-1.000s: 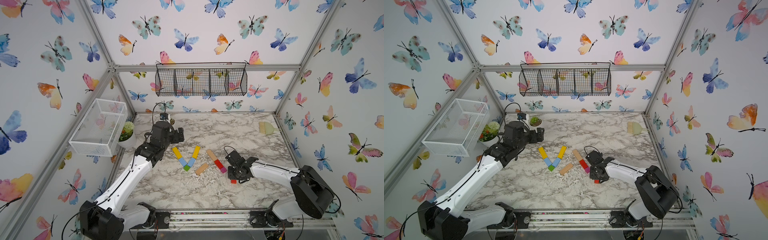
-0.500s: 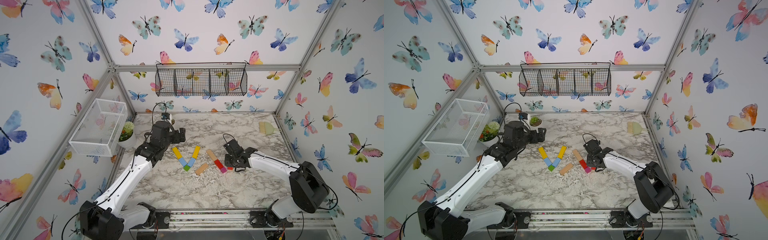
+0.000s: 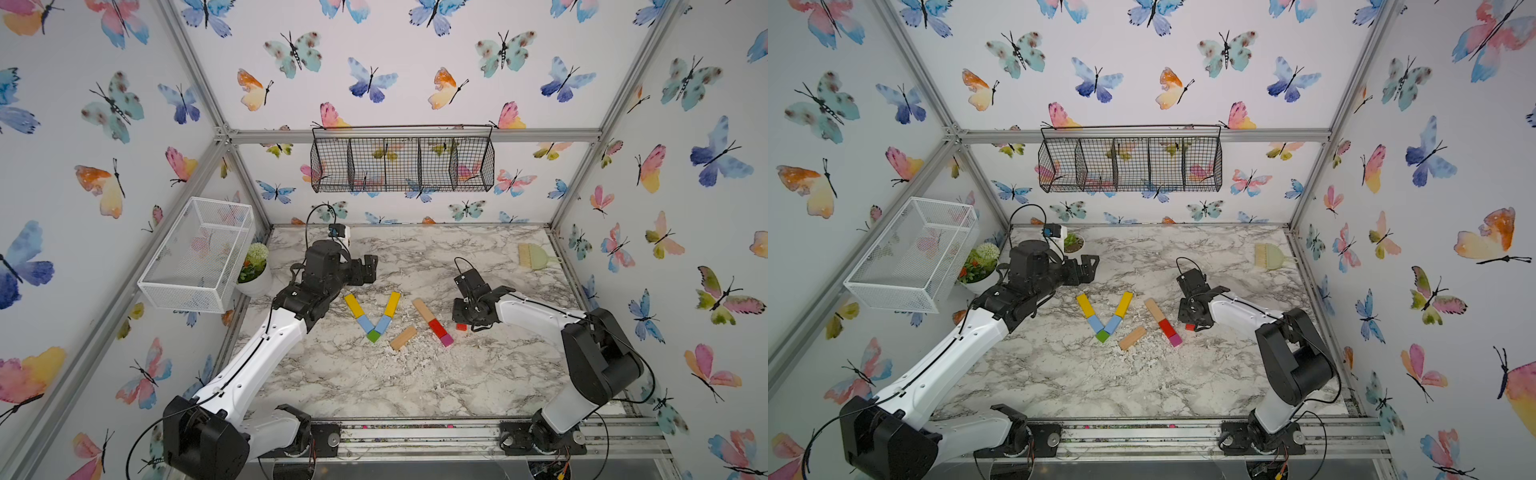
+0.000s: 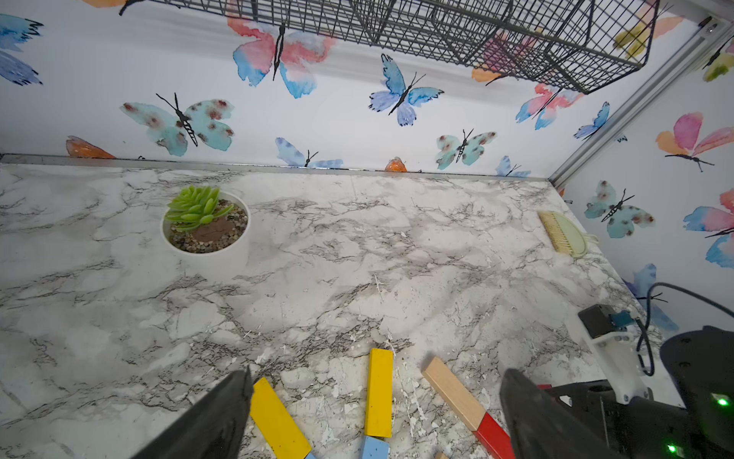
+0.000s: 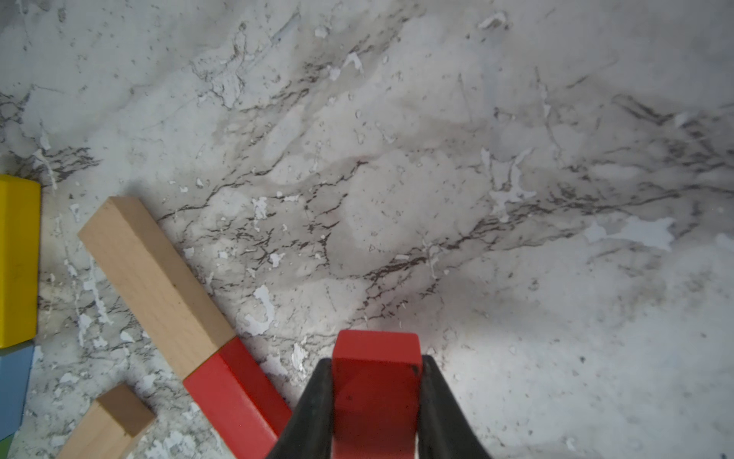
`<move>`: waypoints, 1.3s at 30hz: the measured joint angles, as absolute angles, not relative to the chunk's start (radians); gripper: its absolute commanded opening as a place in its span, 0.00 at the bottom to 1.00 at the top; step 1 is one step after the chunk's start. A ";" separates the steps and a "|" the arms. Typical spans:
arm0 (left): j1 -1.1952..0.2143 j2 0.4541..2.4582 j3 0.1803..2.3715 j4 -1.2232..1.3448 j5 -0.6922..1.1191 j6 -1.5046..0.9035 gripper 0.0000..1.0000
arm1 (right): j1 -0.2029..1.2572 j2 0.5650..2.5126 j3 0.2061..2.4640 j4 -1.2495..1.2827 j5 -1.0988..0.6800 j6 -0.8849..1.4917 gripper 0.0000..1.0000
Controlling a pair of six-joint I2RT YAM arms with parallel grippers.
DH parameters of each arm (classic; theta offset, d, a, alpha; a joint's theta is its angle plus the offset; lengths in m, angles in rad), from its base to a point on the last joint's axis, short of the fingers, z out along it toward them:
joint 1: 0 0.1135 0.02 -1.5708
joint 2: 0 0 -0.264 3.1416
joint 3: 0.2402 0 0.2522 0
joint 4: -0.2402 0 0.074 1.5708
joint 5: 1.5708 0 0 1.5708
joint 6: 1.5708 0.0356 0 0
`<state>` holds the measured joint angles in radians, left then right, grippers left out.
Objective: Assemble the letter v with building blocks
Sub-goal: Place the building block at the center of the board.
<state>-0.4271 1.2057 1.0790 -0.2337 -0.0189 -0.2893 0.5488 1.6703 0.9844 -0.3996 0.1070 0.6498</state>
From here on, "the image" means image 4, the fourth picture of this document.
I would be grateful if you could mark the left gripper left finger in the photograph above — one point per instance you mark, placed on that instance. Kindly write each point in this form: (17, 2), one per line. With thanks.
(212, 428)

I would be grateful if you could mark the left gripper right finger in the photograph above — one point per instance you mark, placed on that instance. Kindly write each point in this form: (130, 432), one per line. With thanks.
(538, 426)

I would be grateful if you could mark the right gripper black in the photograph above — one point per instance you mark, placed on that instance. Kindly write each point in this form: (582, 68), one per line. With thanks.
(641, 429)

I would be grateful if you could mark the red block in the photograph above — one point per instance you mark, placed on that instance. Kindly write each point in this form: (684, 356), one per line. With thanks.
(494, 439)

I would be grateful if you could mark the yellow block long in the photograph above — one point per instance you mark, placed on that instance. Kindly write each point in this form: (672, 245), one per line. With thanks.
(276, 425)
(378, 414)

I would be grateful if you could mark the natural wood block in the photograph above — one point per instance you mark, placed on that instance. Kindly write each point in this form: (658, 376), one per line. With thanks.
(454, 393)

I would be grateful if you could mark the blue block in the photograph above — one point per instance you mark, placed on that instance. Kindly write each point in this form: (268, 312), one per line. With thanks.
(374, 448)

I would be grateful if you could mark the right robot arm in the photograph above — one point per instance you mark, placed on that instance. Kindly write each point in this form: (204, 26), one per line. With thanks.
(703, 376)

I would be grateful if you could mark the green hand brush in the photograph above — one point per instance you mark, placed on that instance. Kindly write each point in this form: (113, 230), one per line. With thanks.
(565, 236)

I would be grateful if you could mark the small potted succulent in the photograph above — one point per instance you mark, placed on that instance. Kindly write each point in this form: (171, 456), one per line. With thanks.
(209, 229)

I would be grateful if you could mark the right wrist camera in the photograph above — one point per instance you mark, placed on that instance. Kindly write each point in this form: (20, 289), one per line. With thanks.
(607, 334)

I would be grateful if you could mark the black wire wall basket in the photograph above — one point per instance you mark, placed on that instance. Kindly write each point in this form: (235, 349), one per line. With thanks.
(581, 45)

